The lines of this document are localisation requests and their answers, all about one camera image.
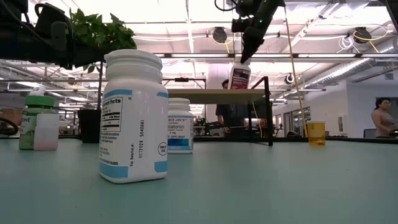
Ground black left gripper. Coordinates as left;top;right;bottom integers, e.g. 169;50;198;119
33;2;106;70

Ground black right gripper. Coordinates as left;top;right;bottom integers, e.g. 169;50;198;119
231;0;285;65

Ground white bottle maroon label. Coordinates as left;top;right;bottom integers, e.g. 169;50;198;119
228;57;252;90

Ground white melatonin bottle blue label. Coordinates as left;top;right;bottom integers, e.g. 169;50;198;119
98;49;170;184
167;97;195;155

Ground green-capped medicine bottle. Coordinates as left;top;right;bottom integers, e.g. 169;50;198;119
18;95;57;151

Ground green leafy plant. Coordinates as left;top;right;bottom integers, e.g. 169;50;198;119
68;8;137;74

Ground black plant pot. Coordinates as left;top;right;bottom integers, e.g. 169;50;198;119
77;108;102;144

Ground small plain white bottle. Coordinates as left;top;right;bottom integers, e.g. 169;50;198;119
33;113;60;152

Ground person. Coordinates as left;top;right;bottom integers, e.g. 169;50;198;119
216;79;249;134
370;97;398;138

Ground amber pill bottle white cap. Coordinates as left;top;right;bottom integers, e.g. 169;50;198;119
306;120;326;147

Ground yellow hanging cable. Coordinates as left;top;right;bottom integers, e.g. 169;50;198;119
283;6;308;138

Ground black cable loop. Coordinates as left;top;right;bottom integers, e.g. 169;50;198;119
0;116;19;136

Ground black table frame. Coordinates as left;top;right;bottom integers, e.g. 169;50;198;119
0;134;398;144

